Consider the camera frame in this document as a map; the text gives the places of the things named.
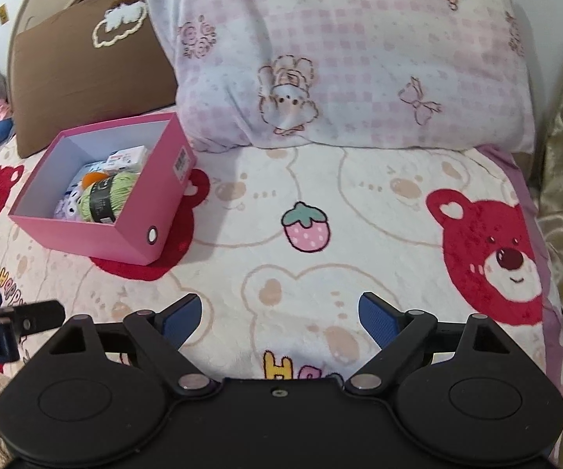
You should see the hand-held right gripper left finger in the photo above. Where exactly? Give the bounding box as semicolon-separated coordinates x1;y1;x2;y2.
47;293;221;398

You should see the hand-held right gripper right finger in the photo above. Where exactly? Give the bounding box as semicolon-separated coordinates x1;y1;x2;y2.
344;291;519;398

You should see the pink storage box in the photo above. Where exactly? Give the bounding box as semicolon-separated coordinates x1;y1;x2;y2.
8;111;199;267

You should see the purple plush toy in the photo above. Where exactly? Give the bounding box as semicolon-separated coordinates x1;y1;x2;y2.
54;183;84;220

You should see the orange makeup sponge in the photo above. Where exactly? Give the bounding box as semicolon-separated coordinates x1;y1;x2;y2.
80;170;111;190

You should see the green yarn ball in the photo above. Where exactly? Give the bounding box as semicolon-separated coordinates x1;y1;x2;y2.
77;172;136;226

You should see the small white blue carton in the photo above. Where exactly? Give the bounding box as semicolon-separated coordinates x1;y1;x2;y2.
104;147;149;171

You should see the brown pillow with cloud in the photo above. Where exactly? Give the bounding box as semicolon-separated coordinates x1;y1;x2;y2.
7;0;181;159

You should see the pink checked pillow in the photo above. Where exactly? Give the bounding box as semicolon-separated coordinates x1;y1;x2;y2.
143;0;536;153

